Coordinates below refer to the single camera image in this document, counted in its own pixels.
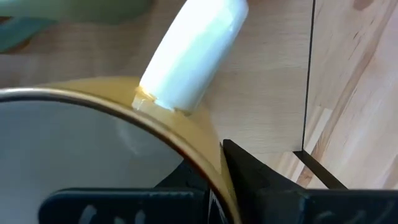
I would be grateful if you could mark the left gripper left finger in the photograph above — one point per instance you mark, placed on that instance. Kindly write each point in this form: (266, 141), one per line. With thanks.
(124, 207)

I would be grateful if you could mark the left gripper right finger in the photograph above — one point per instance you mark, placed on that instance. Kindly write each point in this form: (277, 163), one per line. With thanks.
(295, 208)

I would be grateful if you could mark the cream white mug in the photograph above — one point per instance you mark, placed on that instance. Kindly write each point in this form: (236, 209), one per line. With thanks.
(77, 140)

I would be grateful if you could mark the teal green mug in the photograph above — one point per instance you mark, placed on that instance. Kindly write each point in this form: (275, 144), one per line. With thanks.
(28, 34)

